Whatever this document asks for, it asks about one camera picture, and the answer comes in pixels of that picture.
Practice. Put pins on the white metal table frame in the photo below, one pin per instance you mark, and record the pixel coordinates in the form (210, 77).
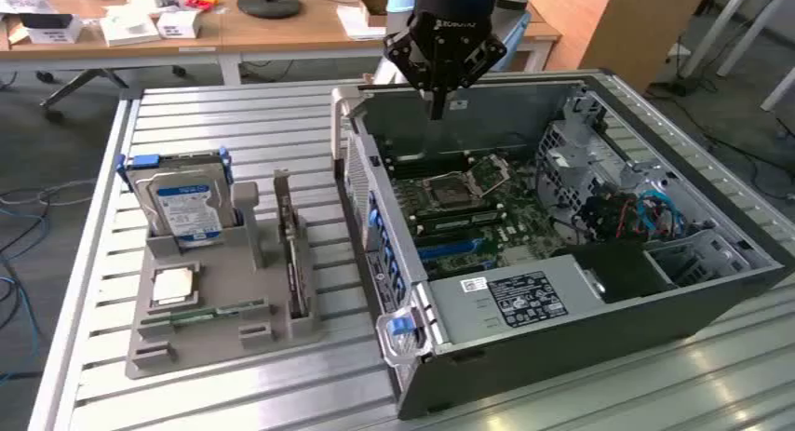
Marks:
(714, 30)

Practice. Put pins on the hard disk in blue caddy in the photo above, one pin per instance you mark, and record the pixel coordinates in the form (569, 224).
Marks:
(186, 207)

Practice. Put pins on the metal socket cover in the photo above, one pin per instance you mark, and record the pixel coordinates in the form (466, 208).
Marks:
(494, 172)

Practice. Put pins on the wooden desk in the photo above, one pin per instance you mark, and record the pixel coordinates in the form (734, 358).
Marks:
(279, 30)

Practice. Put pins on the green RAM stick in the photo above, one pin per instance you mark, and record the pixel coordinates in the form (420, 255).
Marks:
(199, 313)
(459, 220)

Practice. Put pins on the wooden cabinet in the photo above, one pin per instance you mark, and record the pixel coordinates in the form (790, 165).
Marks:
(621, 30)

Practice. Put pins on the open dark PC case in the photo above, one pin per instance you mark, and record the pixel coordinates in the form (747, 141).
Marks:
(559, 347)

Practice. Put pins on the grey parts rack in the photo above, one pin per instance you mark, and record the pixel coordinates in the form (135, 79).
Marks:
(242, 310)

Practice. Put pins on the blue expansion slot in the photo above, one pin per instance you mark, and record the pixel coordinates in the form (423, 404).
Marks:
(447, 250)

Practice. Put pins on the white paper stack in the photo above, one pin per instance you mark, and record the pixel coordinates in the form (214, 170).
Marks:
(356, 26)

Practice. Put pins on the black lamp base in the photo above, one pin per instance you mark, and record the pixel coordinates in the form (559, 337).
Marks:
(270, 6)

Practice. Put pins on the flat white box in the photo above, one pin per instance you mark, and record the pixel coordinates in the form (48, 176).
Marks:
(131, 30)

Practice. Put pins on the silver chipset heatsink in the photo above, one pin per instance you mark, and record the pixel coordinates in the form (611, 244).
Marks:
(519, 255)

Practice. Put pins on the green motherboard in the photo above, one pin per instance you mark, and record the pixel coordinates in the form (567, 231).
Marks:
(515, 226)

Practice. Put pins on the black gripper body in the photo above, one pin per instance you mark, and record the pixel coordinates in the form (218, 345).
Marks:
(454, 26)

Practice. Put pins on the red packet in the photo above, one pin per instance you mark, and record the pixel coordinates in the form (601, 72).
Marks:
(202, 2)

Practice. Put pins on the low-profile Nvidia graphics card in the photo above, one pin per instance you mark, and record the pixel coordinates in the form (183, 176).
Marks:
(295, 273)

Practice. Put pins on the grey power supply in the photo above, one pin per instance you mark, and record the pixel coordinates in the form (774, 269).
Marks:
(459, 310)

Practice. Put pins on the CPU socket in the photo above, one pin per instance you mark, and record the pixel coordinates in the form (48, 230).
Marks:
(448, 193)

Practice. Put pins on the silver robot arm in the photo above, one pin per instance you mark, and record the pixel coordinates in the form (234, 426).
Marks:
(390, 70)

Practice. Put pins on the white box with black lid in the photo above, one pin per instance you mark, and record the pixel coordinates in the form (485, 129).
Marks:
(56, 33)

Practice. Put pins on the blue case latch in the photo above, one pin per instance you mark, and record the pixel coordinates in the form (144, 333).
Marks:
(399, 328)

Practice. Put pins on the metal disk bay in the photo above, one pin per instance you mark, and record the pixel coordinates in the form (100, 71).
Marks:
(702, 259)

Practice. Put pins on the silver CPU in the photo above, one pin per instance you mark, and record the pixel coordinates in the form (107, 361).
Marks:
(171, 286)

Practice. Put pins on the perforated metal drive cage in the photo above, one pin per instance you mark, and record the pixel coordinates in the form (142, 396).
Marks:
(578, 170)

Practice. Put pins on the small white labelled box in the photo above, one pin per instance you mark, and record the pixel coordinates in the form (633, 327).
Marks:
(179, 26)

